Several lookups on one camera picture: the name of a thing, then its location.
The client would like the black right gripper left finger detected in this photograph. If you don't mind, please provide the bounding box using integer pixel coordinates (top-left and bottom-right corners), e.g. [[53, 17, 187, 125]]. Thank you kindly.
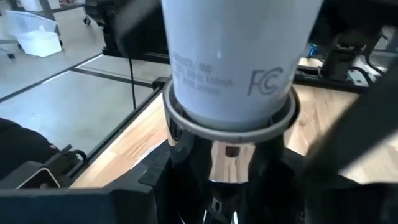
[[0, 140, 175, 224]]

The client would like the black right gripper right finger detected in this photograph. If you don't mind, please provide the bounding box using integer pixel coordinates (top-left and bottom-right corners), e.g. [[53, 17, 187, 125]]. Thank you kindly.
[[275, 148, 398, 224]]

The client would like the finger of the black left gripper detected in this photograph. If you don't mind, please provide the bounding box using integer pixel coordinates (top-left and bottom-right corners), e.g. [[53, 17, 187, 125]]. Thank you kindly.
[[114, 0, 170, 60]]

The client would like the white round lid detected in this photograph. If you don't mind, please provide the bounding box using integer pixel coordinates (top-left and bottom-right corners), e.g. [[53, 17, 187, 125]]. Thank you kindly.
[[160, 0, 324, 132]]

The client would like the white plastic bin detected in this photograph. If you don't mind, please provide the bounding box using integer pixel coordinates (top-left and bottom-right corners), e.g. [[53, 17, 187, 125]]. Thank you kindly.
[[4, 9, 63, 58]]

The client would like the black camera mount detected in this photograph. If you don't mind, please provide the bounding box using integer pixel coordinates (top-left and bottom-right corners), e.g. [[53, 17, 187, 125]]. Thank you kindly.
[[0, 144, 88, 191]]

